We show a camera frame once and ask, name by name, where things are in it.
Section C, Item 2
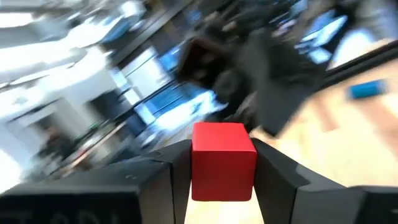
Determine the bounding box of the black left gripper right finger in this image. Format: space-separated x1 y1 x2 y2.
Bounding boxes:
252 138 398 224

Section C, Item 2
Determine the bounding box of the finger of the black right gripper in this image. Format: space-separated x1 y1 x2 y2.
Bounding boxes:
248 29 324 137

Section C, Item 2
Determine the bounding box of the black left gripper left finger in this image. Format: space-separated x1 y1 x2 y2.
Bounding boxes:
0 139 192 224

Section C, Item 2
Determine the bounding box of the long blue block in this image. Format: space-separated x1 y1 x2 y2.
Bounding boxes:
347 78 389 101

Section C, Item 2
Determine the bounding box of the red wooden block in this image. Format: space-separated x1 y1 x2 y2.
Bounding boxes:
191 122 258 202

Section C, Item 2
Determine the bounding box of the black table frame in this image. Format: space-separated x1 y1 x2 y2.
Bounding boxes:
323 39 398 85

